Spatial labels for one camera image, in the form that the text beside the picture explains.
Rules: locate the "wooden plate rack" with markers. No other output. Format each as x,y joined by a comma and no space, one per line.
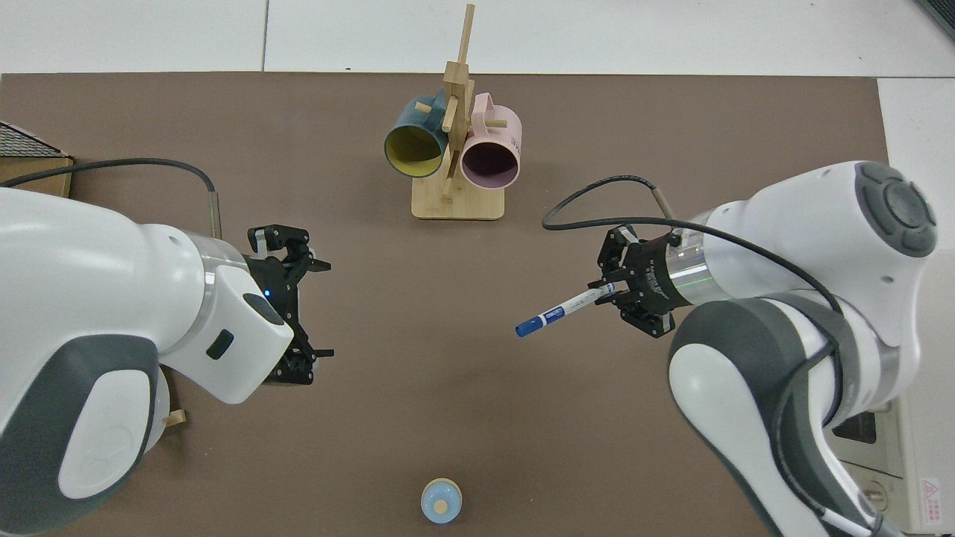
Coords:
174,418

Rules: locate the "wooden cup stand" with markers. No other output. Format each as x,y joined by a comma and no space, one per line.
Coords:
456,203

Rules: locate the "white marker with blue cap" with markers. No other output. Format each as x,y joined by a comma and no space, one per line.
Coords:
556,314

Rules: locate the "brown table cloth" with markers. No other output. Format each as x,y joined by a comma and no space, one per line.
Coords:
448,358

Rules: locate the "dark grey device corner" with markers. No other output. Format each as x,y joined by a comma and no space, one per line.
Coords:
941,13

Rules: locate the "pink cup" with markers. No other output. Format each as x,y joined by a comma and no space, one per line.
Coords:
492,142

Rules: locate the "dark teal cup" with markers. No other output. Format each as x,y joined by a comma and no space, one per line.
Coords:
406,123

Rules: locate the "small blue round thing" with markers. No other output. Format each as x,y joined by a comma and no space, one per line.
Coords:
441,501

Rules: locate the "pale toaster oven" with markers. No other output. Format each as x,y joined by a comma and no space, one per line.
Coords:
906,455

